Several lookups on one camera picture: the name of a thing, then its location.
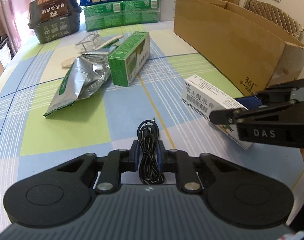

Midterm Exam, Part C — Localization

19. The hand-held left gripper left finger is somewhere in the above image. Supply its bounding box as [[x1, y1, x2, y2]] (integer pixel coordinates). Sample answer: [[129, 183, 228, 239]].
[[54, 139, 140, 194]]

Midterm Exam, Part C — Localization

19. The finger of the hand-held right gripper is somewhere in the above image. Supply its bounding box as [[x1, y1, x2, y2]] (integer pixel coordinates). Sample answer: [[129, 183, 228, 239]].
[[237, 78, 304, 110], [209, 99, 296, 125]]

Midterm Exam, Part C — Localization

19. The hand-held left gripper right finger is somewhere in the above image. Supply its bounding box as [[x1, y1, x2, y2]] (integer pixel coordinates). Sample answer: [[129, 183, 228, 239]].
[[155, 140, 242, 194]]

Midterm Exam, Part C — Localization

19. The black cable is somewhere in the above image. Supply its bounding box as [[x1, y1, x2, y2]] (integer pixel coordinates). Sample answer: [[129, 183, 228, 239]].
[[137, 117, 166, 185]]

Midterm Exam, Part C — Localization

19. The white box with barcode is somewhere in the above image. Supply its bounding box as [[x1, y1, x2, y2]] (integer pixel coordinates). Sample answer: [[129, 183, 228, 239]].
[[180, 74, 253, 150]]

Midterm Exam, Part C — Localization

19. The brown cardboard box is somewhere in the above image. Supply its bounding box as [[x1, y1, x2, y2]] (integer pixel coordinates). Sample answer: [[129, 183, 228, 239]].
[[173, 0, 304, 98]]

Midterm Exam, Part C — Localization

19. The green and white box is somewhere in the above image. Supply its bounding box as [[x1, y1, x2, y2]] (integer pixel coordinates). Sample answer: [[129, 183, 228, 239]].
[[107, 31, 150, 87]]

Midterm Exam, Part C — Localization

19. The silver foil bag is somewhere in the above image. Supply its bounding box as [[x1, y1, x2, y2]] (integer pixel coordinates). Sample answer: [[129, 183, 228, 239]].
[[43, 51, 111, 117]]

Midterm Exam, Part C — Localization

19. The beige spoon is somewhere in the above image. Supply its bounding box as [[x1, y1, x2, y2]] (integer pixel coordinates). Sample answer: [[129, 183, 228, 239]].
[[61, 34, 124, 68]]

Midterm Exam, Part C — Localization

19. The clear plastic packaging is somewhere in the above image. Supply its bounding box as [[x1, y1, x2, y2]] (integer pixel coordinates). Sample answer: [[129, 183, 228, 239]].
[[75, 32, 104, 55]]

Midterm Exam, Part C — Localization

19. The checkered cloth desktop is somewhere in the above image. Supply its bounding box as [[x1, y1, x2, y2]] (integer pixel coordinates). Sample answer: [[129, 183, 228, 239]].
[[0, 20, 304, 198]]

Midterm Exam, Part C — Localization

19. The brown quilted chair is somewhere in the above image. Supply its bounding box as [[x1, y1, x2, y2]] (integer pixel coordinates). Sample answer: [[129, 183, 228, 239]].
[[243, 0, 304, 40]]

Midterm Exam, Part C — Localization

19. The white carton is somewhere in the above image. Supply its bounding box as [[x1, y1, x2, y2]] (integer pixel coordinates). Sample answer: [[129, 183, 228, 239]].
[[160, 0, 193, 22]]

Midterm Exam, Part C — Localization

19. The green wrapped pack bundle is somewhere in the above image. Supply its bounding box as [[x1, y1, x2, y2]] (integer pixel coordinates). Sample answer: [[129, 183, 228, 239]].
[[82, 0, 162, 32]]

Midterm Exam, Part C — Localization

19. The black instant food bowl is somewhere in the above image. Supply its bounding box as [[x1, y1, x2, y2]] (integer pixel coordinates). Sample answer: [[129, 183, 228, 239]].
[[28, 0, 82, 44]]

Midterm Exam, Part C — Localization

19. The white basket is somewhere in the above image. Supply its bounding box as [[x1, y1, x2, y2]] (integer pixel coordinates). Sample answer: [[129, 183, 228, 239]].
[[0, 36, 12, 68]]

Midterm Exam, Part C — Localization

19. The pink patterned curtain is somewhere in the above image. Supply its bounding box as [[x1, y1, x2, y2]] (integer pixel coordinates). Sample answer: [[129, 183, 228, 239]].
[[0, 0, 49, 55]]

